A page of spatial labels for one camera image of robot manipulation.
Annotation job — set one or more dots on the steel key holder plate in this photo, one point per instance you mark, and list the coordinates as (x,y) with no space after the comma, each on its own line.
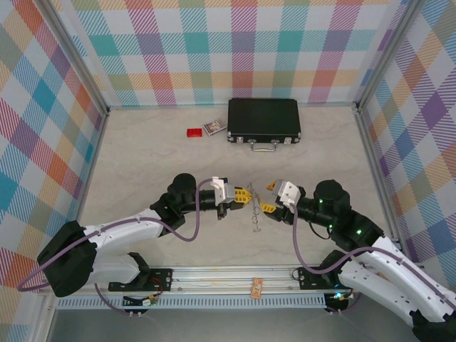
(255,212)

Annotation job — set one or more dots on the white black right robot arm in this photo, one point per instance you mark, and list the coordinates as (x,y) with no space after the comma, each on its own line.
(392,270)

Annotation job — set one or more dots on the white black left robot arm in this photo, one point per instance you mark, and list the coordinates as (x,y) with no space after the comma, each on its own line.
(121,231)

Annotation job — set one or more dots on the red toy brick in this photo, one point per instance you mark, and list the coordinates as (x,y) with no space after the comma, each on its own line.
(194,132)

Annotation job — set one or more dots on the black hard case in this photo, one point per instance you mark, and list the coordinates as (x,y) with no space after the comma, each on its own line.
(263,117)

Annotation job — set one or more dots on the playing card deck box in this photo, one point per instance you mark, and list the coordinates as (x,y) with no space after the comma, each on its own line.
(214,127)

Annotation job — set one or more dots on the orange paper tag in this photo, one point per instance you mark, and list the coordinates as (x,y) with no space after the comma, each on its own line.
(256,288)

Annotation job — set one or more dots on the aluminium frame side rail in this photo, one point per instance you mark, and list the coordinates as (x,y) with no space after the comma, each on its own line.
(92,171)
(374,160)

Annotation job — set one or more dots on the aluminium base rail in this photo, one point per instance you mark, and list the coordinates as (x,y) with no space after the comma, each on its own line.
(221,274)

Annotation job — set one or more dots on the aluminium frame post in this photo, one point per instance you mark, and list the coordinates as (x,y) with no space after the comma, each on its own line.
(386,53)
(80,58)

